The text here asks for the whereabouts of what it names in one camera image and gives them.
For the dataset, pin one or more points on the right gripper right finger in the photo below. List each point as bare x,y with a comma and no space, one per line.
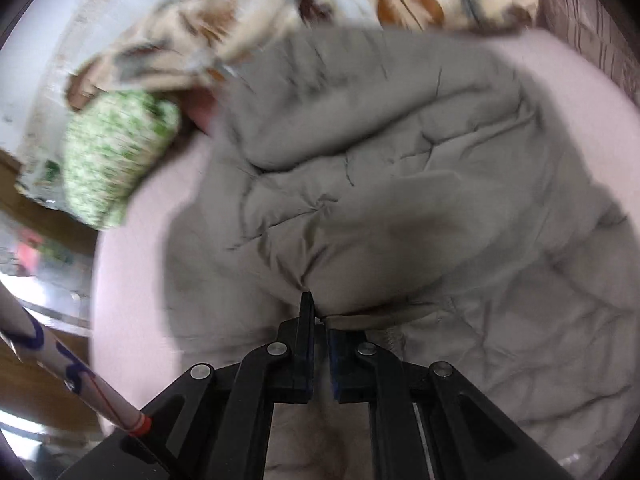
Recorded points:
363,372

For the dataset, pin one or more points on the white rod with blue markings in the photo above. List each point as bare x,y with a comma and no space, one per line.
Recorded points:
30,340

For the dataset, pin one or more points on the brown pillow under blanket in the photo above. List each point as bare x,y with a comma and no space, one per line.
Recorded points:
200,106

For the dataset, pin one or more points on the green checkered pillow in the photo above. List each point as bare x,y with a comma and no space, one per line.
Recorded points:
109,147

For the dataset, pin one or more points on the stained glass wooden door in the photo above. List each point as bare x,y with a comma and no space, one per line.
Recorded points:
46,262

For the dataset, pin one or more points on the striped upholstered bed side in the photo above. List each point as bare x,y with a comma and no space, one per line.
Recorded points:
590,30

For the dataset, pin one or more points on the floral leaf pattern blanket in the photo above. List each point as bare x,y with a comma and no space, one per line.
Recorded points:
186,44

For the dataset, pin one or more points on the olive green puffer jacket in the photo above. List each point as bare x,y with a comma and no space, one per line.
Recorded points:
400,199

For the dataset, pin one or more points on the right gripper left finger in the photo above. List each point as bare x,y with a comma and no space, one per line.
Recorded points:
279,372

